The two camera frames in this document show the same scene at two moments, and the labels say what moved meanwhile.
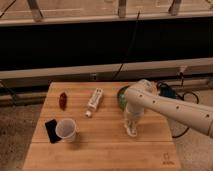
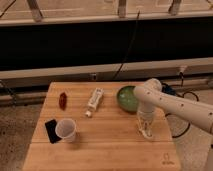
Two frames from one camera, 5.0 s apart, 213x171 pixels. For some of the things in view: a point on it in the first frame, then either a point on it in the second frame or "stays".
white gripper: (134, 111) → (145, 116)
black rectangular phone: (52, 131) stays
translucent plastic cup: (66, 129) stays
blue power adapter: (167, 91) stays
